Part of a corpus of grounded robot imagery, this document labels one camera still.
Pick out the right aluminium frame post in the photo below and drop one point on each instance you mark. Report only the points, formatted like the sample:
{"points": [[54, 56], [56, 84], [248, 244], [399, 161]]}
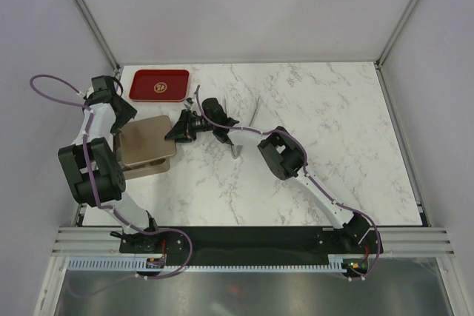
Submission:
{"points": [[401, 23]]}

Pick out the gold box lid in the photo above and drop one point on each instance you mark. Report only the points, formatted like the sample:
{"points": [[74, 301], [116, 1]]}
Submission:
{"points": [[149, 126]]}

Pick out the aluminium frame post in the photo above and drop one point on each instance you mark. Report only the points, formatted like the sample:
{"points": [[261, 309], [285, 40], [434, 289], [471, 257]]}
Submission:
{"points": [[97, 34], [401, 23]]}

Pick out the white cable duct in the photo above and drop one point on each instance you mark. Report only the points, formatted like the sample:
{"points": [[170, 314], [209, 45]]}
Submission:
{"points": [[143, 264]]}

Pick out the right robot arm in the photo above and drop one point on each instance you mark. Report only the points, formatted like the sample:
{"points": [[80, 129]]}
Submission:
{"points": [[284, 156]]}

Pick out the gold chocolate box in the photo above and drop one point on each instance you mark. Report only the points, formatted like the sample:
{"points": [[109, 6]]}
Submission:
{"points": [[148, 169]]}

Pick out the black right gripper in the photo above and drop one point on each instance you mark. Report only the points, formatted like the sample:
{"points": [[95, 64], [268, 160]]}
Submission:
{"points": [[182, 131]]}

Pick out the left aluminium frame post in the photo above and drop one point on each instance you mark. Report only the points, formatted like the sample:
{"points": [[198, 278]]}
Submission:
{"points": [[97, 34]]}

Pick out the red chocolate tray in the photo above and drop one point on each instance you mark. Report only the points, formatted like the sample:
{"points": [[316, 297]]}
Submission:
{"points": [[160, 85]]}

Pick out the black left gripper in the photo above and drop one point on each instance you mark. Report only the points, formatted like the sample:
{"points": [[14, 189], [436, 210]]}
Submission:
{"points": [[128, 113]]}

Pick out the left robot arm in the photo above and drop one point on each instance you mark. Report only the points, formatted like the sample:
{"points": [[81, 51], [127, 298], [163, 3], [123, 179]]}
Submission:
{"points": [[90, 166]]}

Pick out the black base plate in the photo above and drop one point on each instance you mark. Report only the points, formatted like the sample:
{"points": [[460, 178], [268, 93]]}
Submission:
{"points": [[247, 245]]}

